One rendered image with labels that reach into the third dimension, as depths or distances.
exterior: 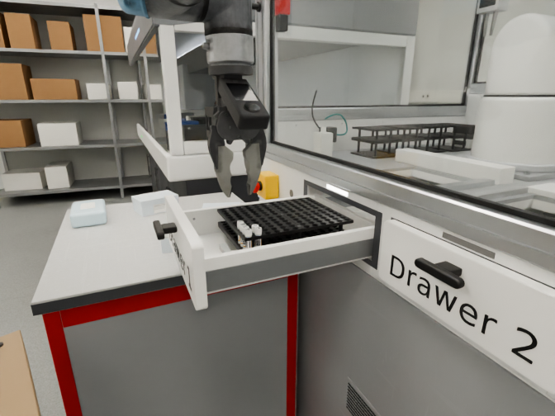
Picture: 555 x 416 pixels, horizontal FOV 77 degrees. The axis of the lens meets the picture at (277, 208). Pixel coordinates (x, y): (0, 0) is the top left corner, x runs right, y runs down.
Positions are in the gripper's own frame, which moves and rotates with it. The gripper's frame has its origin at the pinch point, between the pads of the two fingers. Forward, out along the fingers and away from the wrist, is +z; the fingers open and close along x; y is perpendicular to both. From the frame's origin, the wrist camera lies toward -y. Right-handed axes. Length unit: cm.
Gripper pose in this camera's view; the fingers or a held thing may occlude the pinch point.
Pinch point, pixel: (239, 189)
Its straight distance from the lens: 61.0
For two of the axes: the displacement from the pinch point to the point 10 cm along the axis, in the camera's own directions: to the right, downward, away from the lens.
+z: 0.1, 9.5, 3.1
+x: -9.1, 1.4, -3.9
